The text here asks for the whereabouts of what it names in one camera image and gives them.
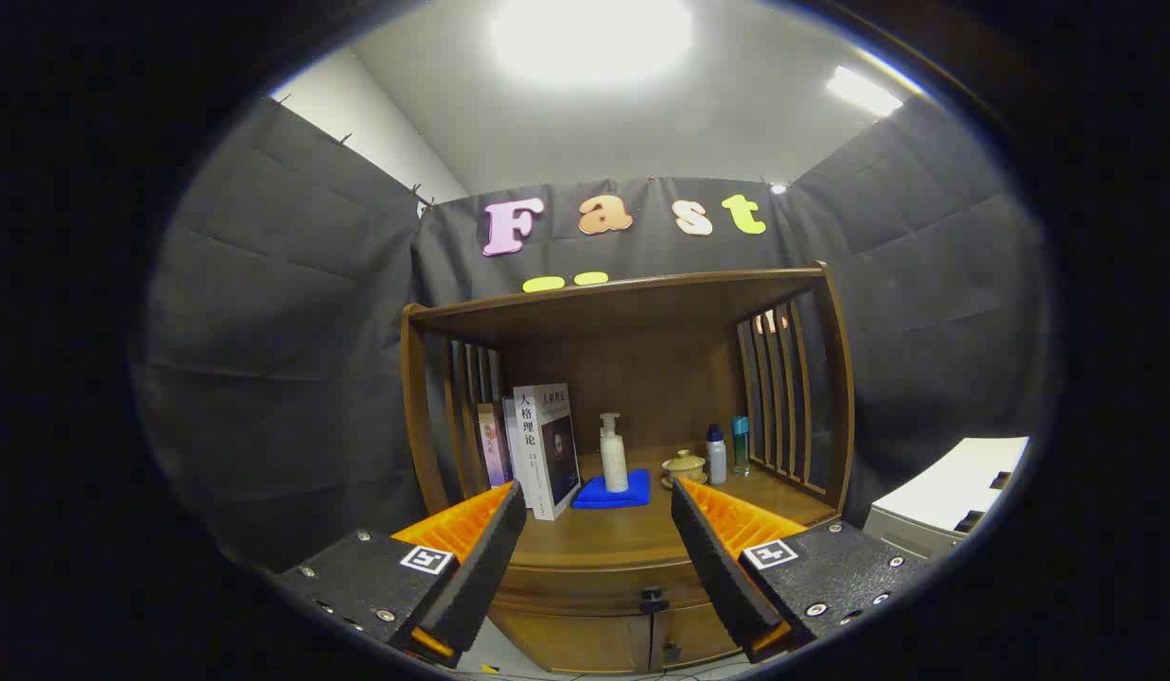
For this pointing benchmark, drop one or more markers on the white portrait book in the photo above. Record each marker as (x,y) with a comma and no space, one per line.
(547,454)

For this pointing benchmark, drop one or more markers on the beige lidded tea bowl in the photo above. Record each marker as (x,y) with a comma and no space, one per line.
(684,464)

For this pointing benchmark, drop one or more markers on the brown wooden countertop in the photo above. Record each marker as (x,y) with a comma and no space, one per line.
(622,539)

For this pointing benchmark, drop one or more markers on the teal clear bottle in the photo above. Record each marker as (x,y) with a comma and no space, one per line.
(741,445)

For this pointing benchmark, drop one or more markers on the purple book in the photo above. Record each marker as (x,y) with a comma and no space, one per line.
(495,449)

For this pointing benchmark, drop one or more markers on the white drawer unit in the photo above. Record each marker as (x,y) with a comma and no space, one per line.
(934,501)

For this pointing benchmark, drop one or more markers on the beige saucer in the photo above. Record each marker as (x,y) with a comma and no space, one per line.
(684,483)

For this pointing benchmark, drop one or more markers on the blue folded cloth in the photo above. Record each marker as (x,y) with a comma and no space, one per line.
(594,497)

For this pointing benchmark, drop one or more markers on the thin white book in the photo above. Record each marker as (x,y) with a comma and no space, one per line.
(509,445)

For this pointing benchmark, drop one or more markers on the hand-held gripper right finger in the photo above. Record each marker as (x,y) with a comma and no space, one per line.
(712,567)

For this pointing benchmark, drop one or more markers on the brown wooden drawer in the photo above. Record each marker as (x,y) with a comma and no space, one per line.
(566,591)

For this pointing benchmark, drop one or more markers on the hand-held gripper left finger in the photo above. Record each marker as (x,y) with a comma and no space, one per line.
(480,567)

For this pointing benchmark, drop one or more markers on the brown wooden cabinet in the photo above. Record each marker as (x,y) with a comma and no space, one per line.
(641,378)

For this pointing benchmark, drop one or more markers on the round ceiling light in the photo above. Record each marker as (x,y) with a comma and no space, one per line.
(589,38)

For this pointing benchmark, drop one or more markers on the white pump bottle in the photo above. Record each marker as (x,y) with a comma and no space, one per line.
(614,463)

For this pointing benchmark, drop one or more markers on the black drawer knob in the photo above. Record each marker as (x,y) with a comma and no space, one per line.
(653,599)

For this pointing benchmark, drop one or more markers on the strip ceiling light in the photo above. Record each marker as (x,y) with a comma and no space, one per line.
(864,91)

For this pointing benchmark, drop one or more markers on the white bottle blue cap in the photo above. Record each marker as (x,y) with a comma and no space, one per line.
(716,459)

